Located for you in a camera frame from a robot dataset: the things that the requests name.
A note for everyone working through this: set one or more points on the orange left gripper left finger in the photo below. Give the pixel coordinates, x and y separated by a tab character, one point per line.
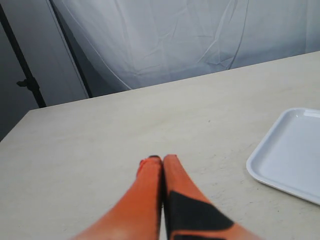
137	215

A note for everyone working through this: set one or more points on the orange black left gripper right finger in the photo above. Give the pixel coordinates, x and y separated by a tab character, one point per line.
189	215

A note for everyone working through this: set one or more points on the white rectangular plastic tray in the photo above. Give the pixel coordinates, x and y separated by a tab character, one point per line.
288	157

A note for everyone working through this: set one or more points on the black backdrop stand pole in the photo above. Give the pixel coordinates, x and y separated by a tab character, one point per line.
29	82

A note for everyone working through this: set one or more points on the white backdrop cloth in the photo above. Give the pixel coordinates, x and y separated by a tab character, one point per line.
128	44

